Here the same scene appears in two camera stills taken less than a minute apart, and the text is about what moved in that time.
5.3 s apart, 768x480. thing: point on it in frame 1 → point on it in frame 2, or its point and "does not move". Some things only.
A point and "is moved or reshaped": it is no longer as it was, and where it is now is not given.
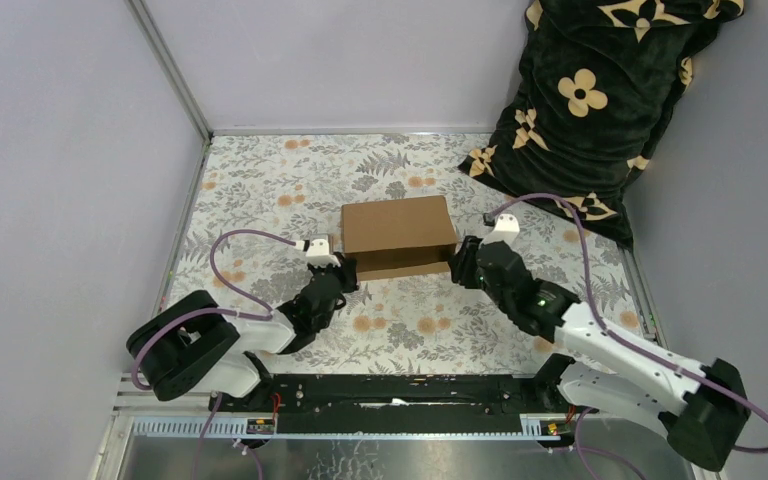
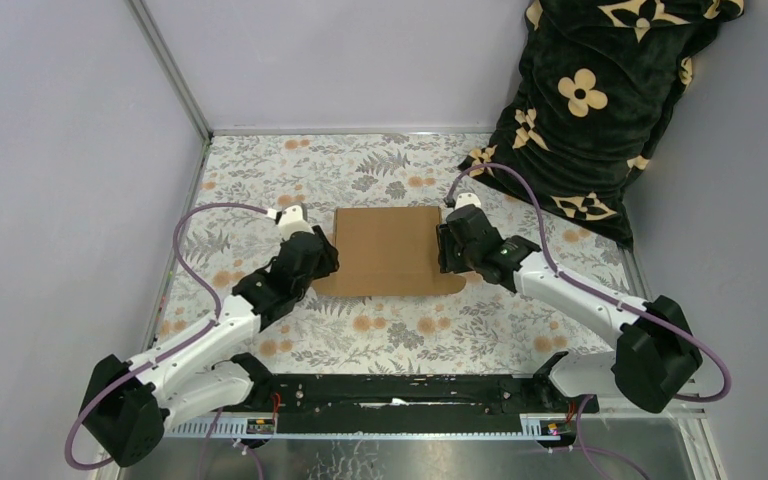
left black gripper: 346,273 → 329,257
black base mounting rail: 409,404 does not move
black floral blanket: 597,85 does not move
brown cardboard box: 398,238 is moved or reshaped
